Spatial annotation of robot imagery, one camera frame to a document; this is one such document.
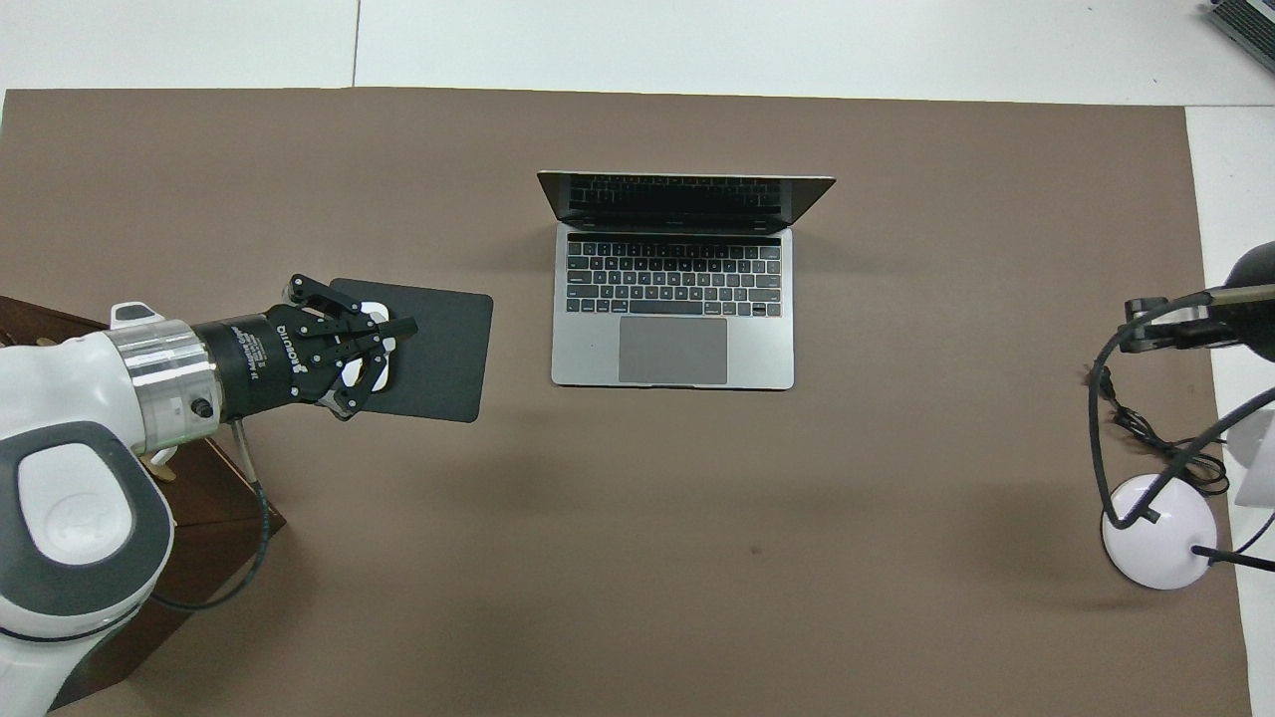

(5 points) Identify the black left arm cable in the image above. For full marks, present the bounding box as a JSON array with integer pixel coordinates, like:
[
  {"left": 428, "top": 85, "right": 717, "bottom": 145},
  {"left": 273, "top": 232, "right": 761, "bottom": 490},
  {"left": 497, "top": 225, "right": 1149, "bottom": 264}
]
[{"left": 149, "top": 418, "right": 275, "bottom": 610}]

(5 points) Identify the dark brown wooden box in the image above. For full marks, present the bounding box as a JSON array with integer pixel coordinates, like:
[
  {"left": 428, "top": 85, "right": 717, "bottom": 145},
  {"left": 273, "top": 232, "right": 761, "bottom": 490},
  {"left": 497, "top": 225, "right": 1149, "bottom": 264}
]
[{"left": 0, "top": 296, "right": 288, "bottom": 710}]

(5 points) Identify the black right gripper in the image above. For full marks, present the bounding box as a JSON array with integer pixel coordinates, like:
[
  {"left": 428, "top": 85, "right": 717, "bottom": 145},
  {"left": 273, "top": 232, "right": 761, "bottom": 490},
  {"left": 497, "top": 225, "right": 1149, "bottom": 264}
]
[{"left": 1124, "top": 241, "right": 1275, "bottom": 364}]

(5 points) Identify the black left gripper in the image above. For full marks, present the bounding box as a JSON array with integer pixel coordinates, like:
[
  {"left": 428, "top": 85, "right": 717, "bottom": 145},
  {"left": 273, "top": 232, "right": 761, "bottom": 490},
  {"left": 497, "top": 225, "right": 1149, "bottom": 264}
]
[{"left": 194, "top": 279, "right": 417, "bottom": 421}]

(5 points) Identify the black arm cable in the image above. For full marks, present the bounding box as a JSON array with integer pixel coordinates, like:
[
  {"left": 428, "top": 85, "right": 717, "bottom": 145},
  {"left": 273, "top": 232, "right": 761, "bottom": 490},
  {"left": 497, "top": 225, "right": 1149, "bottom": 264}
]
[
  {"left": 1089, "top": 287, "right": 1275, "bottom": 529},
  {"left": 149, "top": 418, "right": 275, "bottom": 610}
]

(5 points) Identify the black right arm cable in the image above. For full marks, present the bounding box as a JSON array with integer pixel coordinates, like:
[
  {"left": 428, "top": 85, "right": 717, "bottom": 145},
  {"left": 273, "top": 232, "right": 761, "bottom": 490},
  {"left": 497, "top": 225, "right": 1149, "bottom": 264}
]
[{"left": 1089, "top": 287, "right": 1275, "bottom": 529}]

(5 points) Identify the grey ribbed device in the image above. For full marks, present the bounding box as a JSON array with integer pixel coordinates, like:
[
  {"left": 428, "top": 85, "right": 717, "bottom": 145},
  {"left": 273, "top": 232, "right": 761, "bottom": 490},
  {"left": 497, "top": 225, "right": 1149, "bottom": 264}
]
[{"left": 1202, "top": 0, "right": 1275, "bottom": 76}]

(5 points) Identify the black mouse pad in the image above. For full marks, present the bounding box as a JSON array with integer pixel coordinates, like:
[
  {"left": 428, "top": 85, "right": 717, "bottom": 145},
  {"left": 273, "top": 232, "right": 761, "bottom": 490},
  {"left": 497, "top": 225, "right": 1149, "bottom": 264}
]
[{"left": 311, "top": 278, "right": 495, "bottom": 424}]

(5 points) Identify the black lamp power cable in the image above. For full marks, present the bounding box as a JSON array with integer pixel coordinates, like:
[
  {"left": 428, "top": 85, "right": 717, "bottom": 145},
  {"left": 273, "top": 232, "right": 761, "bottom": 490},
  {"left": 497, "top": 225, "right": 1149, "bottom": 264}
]
[{"left": 1081, "top": 363, "right": 1231, "bottom": 499}]

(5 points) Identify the white computer mouse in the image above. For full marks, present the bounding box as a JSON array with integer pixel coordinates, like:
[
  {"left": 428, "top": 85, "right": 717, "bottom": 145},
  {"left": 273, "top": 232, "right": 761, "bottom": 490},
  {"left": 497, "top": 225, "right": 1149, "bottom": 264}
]
[{"left": 341, "top": 299, "right": 395, "bottom": 393}]

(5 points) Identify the white desk lamp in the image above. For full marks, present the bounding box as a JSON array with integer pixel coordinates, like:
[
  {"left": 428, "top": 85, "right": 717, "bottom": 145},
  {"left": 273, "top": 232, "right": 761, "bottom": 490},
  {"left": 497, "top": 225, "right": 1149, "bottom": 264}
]
[{"left": 1101, "top": 408, "right": 1275, "bottom": 591}]

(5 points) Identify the brown table mat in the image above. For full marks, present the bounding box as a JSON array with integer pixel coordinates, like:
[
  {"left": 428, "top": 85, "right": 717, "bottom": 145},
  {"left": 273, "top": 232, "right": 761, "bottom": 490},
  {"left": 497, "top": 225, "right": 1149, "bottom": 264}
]
[{"left": 0, "top": 88, "right": 1254, "bottom": 717}]

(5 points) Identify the grey aluminium laptop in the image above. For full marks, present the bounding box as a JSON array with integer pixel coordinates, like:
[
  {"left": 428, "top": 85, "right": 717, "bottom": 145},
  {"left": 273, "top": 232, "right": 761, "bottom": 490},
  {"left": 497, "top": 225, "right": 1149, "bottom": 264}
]
[{"left": 537, "top": 170, "right": 837, "bottom": 391}]

